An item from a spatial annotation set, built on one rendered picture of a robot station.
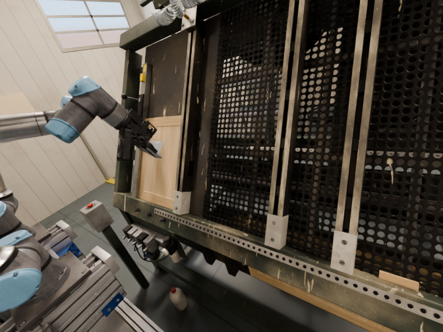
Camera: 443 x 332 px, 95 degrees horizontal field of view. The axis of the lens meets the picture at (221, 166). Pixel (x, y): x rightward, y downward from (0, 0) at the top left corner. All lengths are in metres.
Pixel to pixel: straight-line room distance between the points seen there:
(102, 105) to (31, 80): 3.84
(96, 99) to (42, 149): 3.78
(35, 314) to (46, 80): 3.96
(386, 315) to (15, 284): 1.03
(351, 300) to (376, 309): 0.06
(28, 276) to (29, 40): 4.18
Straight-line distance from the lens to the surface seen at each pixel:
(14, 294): 0.83
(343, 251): 0.80
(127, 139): 0.76
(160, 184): 1.37
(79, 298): 1.08
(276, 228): 0.84
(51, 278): 1.00
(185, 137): 1.13
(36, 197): 4.54
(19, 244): 0.93
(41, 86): 4.55
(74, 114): 0.71
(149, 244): 1.37
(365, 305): 0.87
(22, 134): 0.85
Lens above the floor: 1.59
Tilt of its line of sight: 27 degrees down
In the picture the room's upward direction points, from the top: 16 degrees counter-clockwise
